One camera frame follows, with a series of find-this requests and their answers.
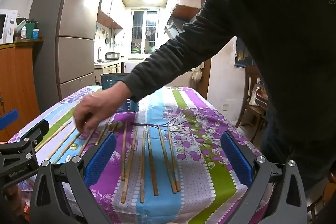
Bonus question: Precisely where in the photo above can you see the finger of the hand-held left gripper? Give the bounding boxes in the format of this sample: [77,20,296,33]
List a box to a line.
[16,120,50,153]
[0,109,20,130]

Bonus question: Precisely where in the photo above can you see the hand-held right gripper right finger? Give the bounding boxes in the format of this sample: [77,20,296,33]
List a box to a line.
[221,131,307,224]

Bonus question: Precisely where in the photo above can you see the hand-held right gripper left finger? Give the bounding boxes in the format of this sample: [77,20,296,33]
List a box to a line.
[31,132,117,224]

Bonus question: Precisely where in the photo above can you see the group of wooden chopsticks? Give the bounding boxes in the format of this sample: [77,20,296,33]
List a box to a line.
[35,118,182,205]

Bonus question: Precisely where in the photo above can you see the blue metal utensil holder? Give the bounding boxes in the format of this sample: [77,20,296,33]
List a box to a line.
[101,73,139,115]

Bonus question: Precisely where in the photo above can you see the another person's forearm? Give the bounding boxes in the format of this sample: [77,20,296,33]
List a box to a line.
[122,38,202,109]

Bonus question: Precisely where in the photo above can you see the wooden chair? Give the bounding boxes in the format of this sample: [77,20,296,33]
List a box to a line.
[236,64,271,144]

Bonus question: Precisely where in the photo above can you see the floral striped tablecloth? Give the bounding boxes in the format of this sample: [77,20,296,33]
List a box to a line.
[8,85,266,224]

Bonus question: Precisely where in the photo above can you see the brown refrigerator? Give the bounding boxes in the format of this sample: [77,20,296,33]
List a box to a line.
[28,0,104,112]

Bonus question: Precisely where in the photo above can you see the white microwave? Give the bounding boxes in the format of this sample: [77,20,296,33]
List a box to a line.
[0,9,19,44]

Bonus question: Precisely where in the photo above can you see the kitchen counter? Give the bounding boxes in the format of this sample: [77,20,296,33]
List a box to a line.
[94,57,147,75]

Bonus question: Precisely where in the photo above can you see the green container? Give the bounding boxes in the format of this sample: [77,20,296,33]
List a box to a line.
[25,22,36,38]

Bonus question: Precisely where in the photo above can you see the hanging pale bag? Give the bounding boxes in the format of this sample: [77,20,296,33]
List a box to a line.
[191,63,205,82]

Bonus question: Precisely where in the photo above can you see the kitchen window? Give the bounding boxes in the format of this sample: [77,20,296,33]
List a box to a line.
[130,9,159,59]

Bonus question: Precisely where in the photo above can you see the steel range hood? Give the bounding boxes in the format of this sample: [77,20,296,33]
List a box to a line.
[165,17,190,39]

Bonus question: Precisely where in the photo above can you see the cabinet above range hood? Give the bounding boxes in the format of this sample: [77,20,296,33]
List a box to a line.
[171,0,211,21]

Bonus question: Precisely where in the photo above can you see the wall-mounted kitchen cabinets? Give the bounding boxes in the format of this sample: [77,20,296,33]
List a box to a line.
[97,0,127,30]

